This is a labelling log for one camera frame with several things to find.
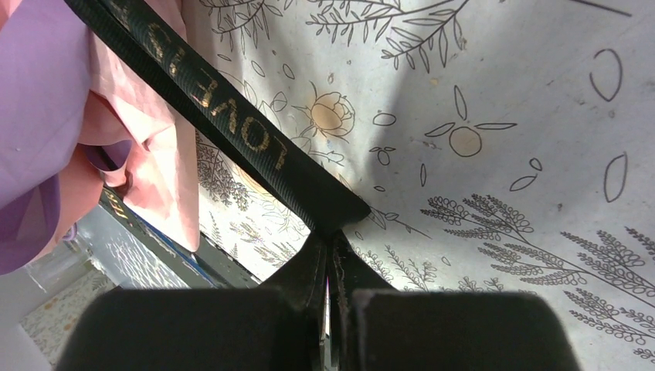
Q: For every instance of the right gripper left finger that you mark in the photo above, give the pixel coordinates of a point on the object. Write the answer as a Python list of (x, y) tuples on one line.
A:
[(274, 326)]

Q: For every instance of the floral table cloth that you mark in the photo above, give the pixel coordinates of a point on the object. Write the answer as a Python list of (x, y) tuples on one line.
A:
[(501, 145)]

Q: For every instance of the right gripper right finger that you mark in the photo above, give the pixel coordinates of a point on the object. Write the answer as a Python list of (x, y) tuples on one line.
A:
[(377, 327)]

